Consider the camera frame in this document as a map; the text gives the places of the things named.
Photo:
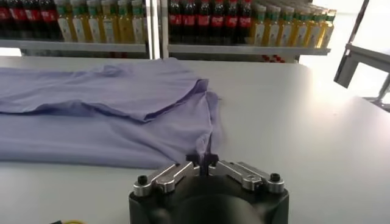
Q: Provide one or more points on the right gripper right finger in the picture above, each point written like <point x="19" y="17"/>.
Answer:
<point x="243" y="176"/>

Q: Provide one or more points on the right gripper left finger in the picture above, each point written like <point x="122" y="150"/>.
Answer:
<point x="170" y="179"/>

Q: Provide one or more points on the purple printed t-shirt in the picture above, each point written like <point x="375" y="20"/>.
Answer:
<point x="106" y="134"/>

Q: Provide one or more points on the grey metal frame table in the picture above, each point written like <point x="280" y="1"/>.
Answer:
<point x="350" y="65"/>

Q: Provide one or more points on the black slanted frame pole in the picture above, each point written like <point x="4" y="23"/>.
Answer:
<point x="359" y="21"/>

